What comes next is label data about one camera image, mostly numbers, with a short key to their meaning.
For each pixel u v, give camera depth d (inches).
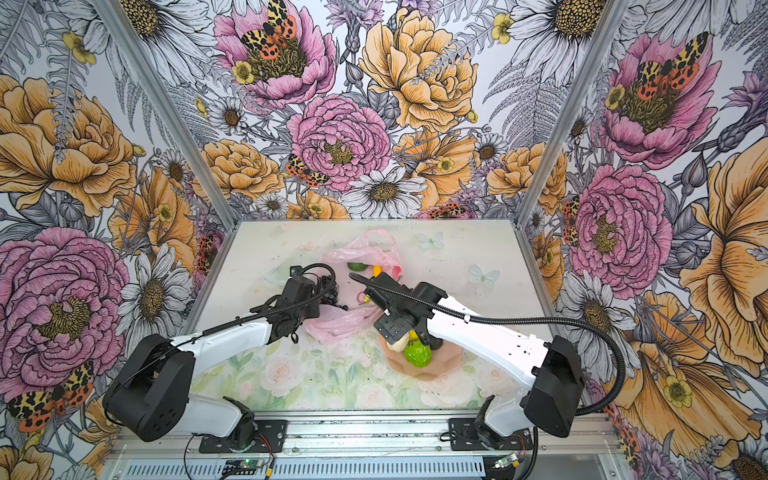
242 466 27.9
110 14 28.0
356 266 40.7
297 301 27.1
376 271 41.0
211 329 20.7
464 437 28.9
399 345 32.8
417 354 31.9
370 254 38.7
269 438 29.0
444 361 32.9
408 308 20.9
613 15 28.2
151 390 17.0
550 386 15.3
